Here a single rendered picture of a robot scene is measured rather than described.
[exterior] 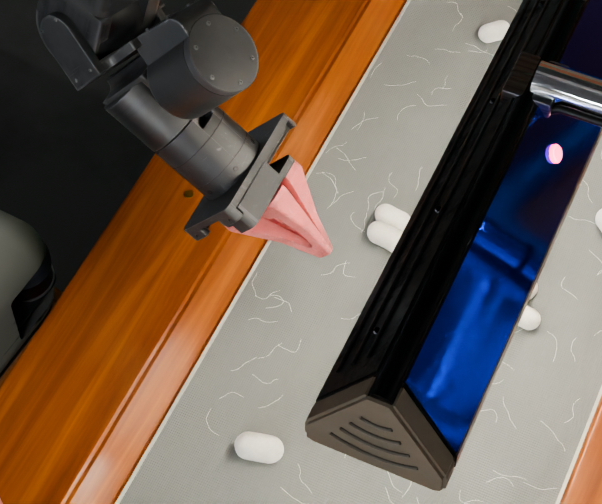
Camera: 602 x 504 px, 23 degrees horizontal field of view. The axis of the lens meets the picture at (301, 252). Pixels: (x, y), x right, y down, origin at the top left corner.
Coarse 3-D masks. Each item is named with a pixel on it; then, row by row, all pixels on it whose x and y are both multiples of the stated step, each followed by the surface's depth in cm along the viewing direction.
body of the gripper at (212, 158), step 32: (192, 128) 105; (224, 128) 106; (256, 128) 113; (288, 128) 110; (192, 160) 106; (224, 160) 106; (256, 160) 107; (224, 192) 107; (192, 224) 108; (224, 224) 106
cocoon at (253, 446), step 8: (248, 432) 109; (240, 440) 109; (248, 440) 109; (256, 440) 109; (264, 440) 109; (272, 440) 109; (280, 440) 109; (240, 448) 109; (248, 448) 109; (256, 448) 108; (264, 448) 108; (272, 448) 108; (280, 448) 109; (240, 456) 109; (248, 456) 109; (256, 456) 109; (264, 456) 108; (272, 456) 108; (280, 456) 109
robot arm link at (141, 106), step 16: (128, 64) 105; (144, 64) 103; (112, 80) 107; (128, 80) 104; (144, 80) 102; (112, 96) 105; (128, 96) 104; (144, 96) 104; (112, 112) 105; (128, 112) 104; (144, 112) 104; (160, 112) 104; (128, 128) 106; (144, 128) 105; (160, 128) 105; (176, 128) 105; (160, 144) 106
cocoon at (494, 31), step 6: (486, 24) 134; (492, 24) 134; (498, 24) 134; (504, 24) 134; (480, 30) 134; (486, 30) 133; (492, 30) 133; (498, 30) 134; (504, 30) 134; (480, 36) 134; (486, 36) 134; (492, 36) 134; (498, 36) 134; (486, 42) 134
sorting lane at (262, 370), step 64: (448, 0) 138; (512, 0) 138; (384, 64) 133; (448, 64) 133; (384, 128) 129; (448, 128) 129; (320, 192) 125; (384, 192) 125; (384, 256) 121; (576, 256) 121; (256, 320) 117; (320, 320) 117; (576, 320) 117; (192, 384) 114; (256, 384) 114; (320, 384) 114; (512, 384) 114; (576, 384) 114; (192, 448) 111; (320, 448) 111; (512, 448) 111; (576, 448) 111
